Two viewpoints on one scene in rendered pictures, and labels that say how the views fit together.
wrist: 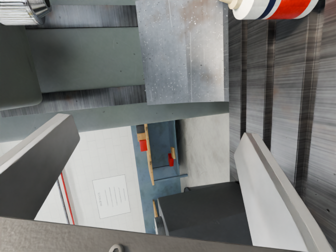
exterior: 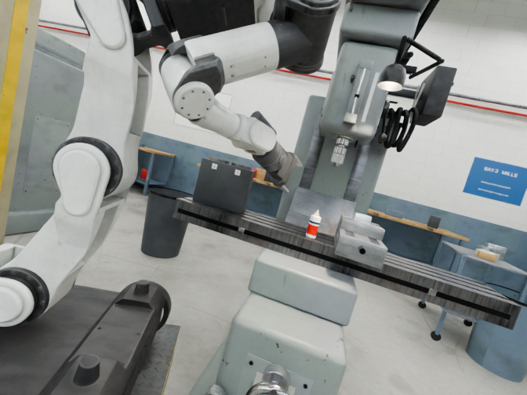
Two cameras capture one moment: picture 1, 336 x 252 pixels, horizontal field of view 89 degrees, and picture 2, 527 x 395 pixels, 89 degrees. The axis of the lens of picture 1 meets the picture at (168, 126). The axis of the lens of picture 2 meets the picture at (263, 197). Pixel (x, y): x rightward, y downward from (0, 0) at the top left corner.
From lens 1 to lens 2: 0.86 m
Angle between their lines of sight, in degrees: 5
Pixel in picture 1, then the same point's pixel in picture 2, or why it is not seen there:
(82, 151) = (271, 99)
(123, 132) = not seen: hidden behind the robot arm
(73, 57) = not seen: hidden behind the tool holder
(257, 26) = not seen: hidden behind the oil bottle
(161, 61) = (318, 204)
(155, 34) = (334, 206)
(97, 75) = (325, 164)
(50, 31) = (355, 150)
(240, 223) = (241, 197)
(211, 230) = (245, 186)
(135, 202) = (182, 133)
